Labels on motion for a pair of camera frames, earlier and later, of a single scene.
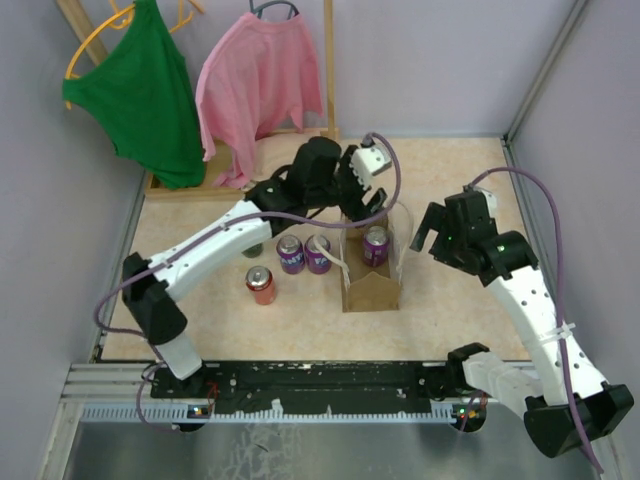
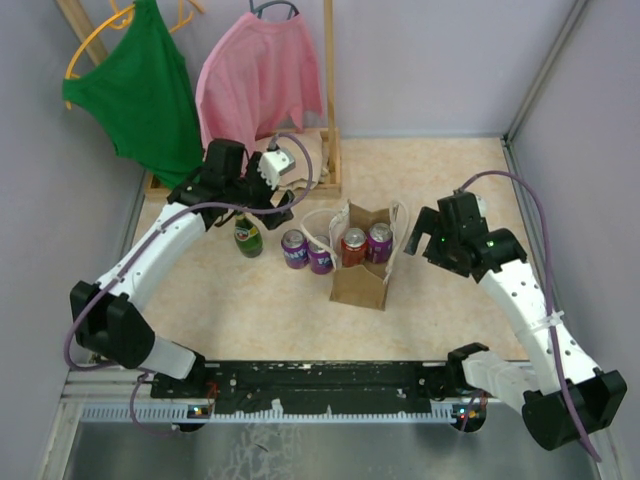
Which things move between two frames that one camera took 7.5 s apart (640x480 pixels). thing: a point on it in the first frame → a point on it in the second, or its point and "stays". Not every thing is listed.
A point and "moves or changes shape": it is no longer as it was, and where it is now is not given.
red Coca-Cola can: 260,279 → 354,248
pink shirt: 258,79 stays
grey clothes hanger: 258,10 stays
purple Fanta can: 317,261 stays
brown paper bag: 369,288 moves or changes shape
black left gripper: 356,209 → 267,191
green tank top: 141,95 stays
